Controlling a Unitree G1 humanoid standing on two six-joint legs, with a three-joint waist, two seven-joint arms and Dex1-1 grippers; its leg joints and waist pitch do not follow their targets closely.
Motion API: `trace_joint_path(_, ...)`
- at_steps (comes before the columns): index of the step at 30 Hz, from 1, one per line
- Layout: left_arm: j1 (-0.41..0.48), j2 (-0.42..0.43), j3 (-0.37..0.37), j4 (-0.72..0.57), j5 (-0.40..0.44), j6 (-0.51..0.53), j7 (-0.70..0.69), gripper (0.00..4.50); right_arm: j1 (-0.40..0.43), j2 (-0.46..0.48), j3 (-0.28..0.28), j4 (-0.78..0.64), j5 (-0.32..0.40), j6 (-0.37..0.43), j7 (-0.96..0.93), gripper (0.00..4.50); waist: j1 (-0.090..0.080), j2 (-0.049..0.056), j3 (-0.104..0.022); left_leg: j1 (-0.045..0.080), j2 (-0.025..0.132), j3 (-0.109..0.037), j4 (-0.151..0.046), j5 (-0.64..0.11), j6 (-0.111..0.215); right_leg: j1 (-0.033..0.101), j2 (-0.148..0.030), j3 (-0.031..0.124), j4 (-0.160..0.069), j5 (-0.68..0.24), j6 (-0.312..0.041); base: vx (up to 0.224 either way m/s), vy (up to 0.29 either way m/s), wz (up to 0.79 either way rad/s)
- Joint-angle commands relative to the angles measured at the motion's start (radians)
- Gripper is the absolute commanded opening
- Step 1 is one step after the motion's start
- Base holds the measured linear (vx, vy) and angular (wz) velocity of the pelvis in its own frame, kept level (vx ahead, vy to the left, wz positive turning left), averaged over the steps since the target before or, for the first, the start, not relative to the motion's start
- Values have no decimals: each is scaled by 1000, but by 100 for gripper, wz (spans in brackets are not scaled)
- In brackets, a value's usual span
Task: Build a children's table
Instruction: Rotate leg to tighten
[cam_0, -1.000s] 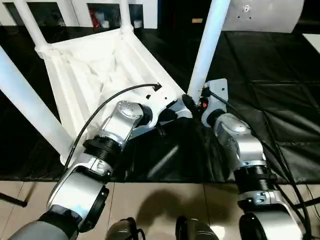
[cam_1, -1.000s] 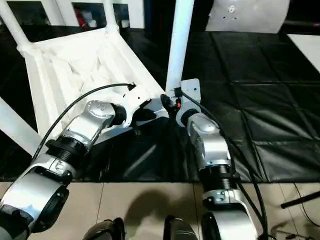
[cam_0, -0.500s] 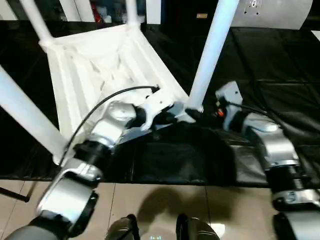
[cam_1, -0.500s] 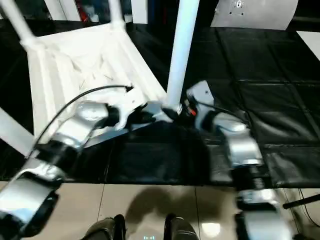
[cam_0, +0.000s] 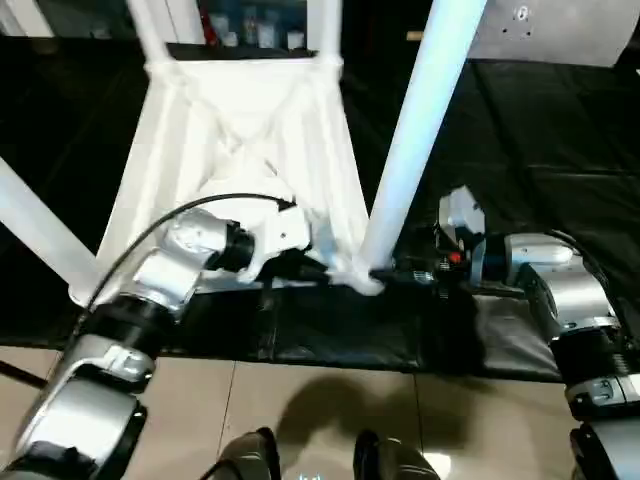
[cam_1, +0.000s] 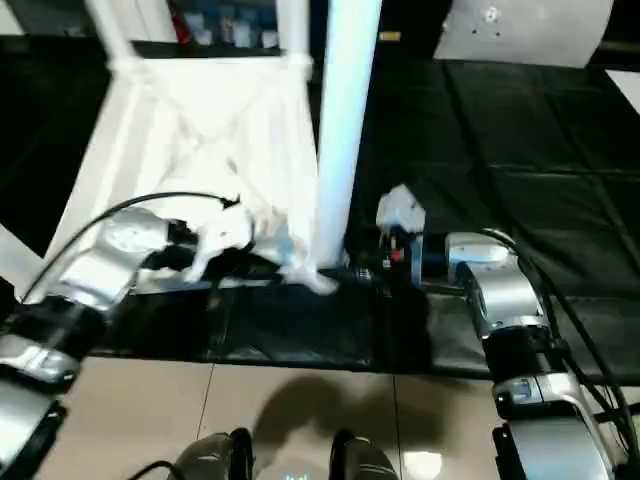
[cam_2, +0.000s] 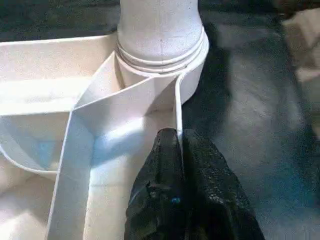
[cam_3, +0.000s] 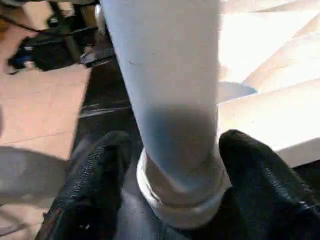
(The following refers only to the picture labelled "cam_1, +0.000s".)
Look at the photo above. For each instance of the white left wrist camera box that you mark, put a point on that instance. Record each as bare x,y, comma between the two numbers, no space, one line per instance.
225,230

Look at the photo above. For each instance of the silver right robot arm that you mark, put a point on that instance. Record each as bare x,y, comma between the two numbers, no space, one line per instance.
505,295

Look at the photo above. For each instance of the grey left robot foot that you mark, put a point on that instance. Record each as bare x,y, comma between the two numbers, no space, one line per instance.
210,457

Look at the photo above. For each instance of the white glass door cabinet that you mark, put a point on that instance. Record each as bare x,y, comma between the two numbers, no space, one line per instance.
155,20

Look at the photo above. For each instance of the flat white board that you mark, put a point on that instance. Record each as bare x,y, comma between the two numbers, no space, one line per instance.
625,87

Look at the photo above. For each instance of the white plastic table top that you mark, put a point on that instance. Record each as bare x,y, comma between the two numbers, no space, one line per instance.
150,125

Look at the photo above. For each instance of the black box with gold label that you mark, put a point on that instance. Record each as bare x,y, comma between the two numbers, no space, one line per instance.
410,25

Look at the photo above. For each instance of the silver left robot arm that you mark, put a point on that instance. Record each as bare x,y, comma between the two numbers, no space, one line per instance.
100,265

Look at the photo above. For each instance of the white plastic table leg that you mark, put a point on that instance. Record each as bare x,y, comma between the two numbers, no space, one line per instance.
295,30
17,260
112,30
345,125

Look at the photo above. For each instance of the black work mat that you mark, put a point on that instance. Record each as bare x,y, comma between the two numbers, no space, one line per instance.
500,150

